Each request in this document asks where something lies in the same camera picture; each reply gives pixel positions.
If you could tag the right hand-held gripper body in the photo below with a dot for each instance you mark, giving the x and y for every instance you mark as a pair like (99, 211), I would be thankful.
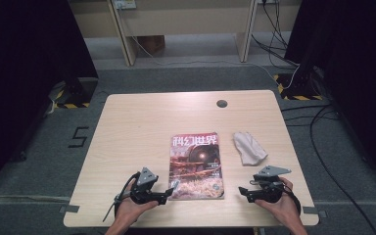
(271, 189)

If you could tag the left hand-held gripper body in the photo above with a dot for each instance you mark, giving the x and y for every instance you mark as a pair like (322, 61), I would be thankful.
(145, 192)

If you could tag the illustrated magazine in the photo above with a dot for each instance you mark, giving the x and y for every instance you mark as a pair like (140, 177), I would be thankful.
(196, 163)

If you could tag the beige cloth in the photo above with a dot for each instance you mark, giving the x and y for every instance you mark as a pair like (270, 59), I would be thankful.
(249, 150)

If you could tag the person's right hand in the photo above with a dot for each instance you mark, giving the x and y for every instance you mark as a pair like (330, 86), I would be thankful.
(284, 205)

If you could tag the person's left hand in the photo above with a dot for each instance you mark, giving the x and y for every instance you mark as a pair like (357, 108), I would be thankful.
(130, 212)

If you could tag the grey tape piece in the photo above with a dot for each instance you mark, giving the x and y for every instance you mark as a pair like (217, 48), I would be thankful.
(69, 209)
(313, 211)

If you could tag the grey table grommet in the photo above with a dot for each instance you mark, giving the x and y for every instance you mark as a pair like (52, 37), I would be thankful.
(222, 103)

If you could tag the black stand base striped tape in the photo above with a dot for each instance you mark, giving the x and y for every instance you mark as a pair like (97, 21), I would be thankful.
(298, 88)
(78, 94)

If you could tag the brown cardboard box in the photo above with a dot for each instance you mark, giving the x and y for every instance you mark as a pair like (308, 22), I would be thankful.
(151, 44)

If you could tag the dark curtain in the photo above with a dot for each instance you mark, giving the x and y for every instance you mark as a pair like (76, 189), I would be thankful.
(355, 65)
(23, 65)

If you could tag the white power strip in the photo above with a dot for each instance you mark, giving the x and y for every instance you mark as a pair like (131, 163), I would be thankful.
(124, 4)

